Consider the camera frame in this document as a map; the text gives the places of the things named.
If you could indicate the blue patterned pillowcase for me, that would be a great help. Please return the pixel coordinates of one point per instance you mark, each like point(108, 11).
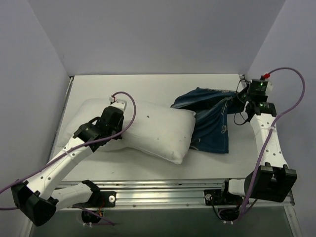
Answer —
point(211, 107)

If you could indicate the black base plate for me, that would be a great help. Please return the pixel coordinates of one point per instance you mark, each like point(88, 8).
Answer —
point(108, 198)
point(215, 197)

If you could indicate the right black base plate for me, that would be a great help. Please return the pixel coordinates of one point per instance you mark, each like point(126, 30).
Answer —
point(215, 197)

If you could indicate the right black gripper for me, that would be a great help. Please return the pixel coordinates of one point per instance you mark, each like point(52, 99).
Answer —
point(241, 93)

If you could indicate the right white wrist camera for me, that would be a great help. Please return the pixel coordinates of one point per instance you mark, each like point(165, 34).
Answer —
point(266, 78)

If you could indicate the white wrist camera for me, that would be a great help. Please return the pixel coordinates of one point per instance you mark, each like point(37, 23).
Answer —
point(266, 78)
point(118, 103)

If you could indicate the left aluminium side rail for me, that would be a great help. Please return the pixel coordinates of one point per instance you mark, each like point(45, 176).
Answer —
point(66, 98)

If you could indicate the white pillow insert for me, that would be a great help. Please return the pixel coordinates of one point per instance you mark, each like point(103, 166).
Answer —
point(156, 130)

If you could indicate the aluminium front rail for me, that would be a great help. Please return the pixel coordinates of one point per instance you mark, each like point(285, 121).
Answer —
point(155, 193)

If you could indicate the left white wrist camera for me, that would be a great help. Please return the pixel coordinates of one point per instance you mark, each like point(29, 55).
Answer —
point(118, 103)

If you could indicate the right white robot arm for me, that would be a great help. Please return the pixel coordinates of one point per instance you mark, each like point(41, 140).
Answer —
point(271, 179)

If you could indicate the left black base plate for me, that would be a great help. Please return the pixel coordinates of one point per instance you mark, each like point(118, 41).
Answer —
point(108, 198)

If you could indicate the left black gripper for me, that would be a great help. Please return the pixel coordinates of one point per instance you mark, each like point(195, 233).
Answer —
point(114, 118)

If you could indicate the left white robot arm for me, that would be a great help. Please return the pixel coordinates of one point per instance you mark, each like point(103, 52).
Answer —
point(38, 198)

